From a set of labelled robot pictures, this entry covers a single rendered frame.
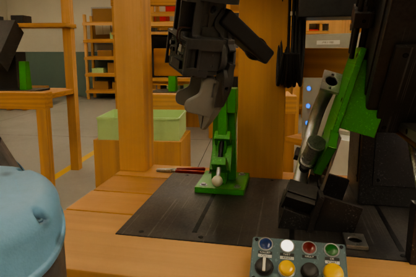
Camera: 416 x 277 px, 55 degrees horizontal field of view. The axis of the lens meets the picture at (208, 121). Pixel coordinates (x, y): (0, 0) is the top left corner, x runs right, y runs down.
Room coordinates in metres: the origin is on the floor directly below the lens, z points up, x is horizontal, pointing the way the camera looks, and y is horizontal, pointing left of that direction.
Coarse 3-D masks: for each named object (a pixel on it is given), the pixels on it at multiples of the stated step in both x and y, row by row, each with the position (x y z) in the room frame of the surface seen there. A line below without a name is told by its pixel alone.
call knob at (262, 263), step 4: (260, 260) 0.58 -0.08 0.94; (264, 260) 0.58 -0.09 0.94; (268, 260) 0.58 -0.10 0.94; (256, 264) 0.57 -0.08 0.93; (260, 264) 0.57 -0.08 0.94; (264, 264) 0.57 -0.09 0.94; (268, 264) 0.57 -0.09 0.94; (256, 268) 0.57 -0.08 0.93; (260, 268) 0.57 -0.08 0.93; (264, 268) 0.56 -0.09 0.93; (268, 268) 0.57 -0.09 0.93; (260, 272) 0.57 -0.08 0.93; (264, 272) 0.56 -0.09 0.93; (268, 272) 0.56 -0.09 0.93
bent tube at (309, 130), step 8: (328, 72) 0.86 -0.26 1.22; (328, 80) 0.87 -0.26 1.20; (336, 80) 0.85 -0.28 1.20; (320, 88) 0.83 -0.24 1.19; (328, 88) 0.83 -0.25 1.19; (336, 88) 0.83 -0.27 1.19; (320, 96) 0.87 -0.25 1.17; (328, 96) 0.86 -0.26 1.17; (320, 104) 0.89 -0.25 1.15; (312, 112) 0.91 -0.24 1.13; (320, 112) 0.90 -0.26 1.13; (312, 120) 0.91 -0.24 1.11; (320, 120) 0.91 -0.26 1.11; (312, 128) 0.91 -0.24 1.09; (304, 136) 0.91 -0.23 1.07; (304, 144) 0.89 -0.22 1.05; (296, 168) 0.84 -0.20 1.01; (296, 176) 0.82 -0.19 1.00; (304, 176) 0.82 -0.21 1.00
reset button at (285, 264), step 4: (284, 260) 0.57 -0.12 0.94; (288, 260) 0.57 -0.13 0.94; (280, 264) 0.57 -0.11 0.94; (284, 264) 0.57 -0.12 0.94; (288, 264) 0.57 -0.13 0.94; (292, 264) 0.57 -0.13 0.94; (280, 268) 0.56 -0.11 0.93; (284, 268) 0.56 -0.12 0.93; (288, 268) 0.56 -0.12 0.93; (292, 268) 0.56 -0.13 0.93; (280, 272) 0.56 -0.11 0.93; (284, 272) 0.56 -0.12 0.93; (288, 272) 0.56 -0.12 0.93; (292, 272) 0.56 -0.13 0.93
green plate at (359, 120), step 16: (352, 64) 0.78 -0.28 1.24; (352, 80) 0.75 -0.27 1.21; (336, 96) 0.85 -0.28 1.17; (352, 96) 0.76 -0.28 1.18; (336, 112) 0.78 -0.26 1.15; (352, 112) 0.76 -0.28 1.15; (368, 112) 0.76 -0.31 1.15; (336, 128) 0.76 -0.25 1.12; (352, 128) 0.76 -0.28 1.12; (368, 128) 0.76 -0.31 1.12
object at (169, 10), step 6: (150, 6) 7.83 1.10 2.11; (156, 6) 8.26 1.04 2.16; (168, 6) 7.84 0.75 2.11; (174, 6) 7.83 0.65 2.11; (228, 6) 7.67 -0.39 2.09; (234, 6) 7.72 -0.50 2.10; (150, 12) 7.83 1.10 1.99; (156, 12) 7.78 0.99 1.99; (162, 12) 7.77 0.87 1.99; (168, 12) 7.75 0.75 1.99; (174, 12) 7.74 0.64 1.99; (234, 12) 7.61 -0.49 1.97; (156, 18) 8.26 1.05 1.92; (306, 24) 7.50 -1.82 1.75; (306, 30) 7.50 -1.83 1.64; (156, 84) 7.78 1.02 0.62; (162, 84) 7.77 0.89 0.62; (180, 84) 7.73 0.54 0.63; (300, 90) 7.93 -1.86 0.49; (300, 96) 7.93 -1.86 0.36; (300, 102) 7.81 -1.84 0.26; (300, 108) 7.47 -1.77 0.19
